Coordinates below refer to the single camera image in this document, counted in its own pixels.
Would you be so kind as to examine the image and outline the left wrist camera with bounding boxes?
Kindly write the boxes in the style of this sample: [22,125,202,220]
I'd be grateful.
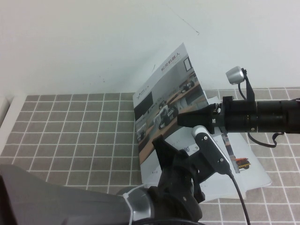
[191,125,232,176]

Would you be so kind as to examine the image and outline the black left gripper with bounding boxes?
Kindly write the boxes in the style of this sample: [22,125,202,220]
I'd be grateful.
[151,136,220,204]

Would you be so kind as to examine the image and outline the black right camera cable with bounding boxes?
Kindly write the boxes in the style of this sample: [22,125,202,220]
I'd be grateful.
[238,83,285,148]

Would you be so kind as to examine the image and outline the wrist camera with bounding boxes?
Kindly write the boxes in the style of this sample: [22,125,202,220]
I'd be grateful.
[225,66,255,101]
[191,125,232,176]

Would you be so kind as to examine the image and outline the white zip tie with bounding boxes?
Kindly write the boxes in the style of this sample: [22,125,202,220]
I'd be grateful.
[121,185,143,223]

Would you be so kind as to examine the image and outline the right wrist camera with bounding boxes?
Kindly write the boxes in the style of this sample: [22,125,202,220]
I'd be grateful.
[225,66,255,101]

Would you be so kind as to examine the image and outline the grey checked tablecloth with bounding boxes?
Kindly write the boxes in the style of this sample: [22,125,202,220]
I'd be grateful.
[0,88,300,225]

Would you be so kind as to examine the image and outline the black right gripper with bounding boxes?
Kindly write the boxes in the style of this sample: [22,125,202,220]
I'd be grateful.
[177,96,258,135]

